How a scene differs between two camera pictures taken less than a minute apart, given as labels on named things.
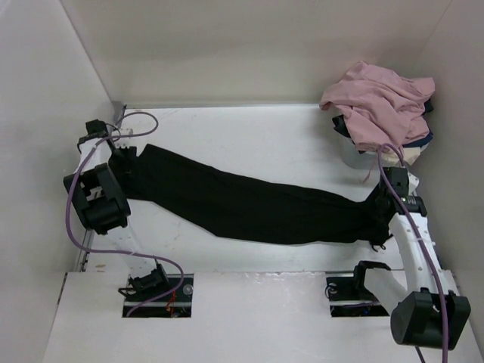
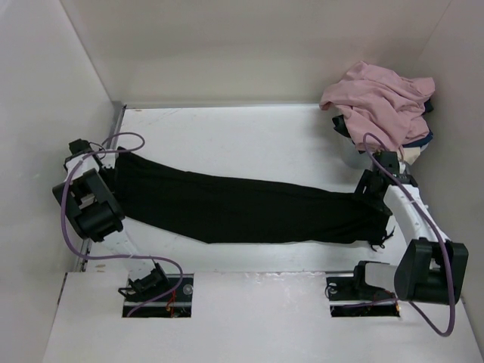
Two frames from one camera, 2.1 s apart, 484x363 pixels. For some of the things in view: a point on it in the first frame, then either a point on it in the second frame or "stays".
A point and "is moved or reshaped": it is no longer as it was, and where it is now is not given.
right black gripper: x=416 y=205 → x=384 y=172
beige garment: x=410 y=155 stays
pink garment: x=381 y=107 stays
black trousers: x=231 y=201 is moved or reshaped
